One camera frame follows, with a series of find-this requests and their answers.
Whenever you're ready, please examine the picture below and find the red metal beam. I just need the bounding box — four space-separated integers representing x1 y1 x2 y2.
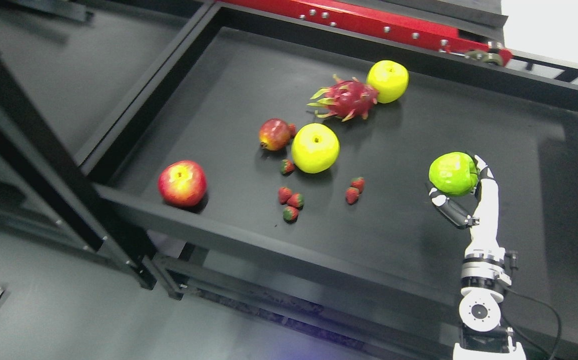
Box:
229 0 513 66

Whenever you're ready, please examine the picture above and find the strawberry pair lower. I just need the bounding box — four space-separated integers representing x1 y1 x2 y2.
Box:
344 186 360 205

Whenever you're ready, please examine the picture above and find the strawberry bottom of cluster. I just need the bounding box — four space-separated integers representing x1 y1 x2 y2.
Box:
283 205 300 224

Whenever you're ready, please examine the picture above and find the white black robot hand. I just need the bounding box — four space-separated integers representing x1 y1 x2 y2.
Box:
427 152 505 259

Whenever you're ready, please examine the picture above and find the strawberry beside yellow apple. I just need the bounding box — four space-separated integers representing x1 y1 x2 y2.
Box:
280 158 295 176

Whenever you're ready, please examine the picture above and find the strawberry pair upper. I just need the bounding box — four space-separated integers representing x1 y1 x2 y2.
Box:
350 177 366 194

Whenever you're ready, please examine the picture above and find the red pomegranate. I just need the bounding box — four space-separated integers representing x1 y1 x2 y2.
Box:
258 118 296 152

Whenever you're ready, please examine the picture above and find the pink dragon fruit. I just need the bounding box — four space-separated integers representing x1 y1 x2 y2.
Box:
307 74 379 122

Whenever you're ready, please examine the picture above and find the black metal shelf rack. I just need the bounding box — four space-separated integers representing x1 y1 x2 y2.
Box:
0 0 578 360

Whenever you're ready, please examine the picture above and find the yellow apple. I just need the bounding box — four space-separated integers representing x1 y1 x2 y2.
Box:
291 123 340 174
366 60 409 104

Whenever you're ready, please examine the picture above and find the strawberry pair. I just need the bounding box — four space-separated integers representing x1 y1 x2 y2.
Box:
344 186 360 205
350 177 366 194

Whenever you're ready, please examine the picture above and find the strawberry left of cluster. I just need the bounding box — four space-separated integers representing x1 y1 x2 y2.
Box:
277 186 293 205

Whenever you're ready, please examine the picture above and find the yellow apple front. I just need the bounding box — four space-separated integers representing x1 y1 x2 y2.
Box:
291 123 340 174

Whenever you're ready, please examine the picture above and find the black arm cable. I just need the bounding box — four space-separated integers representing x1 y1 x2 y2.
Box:
499 250 562 360

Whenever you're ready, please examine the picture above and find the red apple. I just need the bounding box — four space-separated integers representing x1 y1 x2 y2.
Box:
158 160 207 208

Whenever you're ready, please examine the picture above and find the green apple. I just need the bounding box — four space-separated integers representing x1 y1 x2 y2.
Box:
428 152 478 196

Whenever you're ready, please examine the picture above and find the strawberry of cluster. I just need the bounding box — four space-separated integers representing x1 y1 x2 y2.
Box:
277 186 293 205
286 193 304 209
283 205 300 224

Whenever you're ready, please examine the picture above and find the strawberry right of cluster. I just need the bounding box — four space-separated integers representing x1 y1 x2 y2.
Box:
286 193 304 209

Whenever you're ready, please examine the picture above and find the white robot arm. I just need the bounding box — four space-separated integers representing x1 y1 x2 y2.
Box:
452 247 527 360

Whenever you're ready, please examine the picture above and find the yellow apple back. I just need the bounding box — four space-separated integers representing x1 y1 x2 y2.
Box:
366 60 409 104

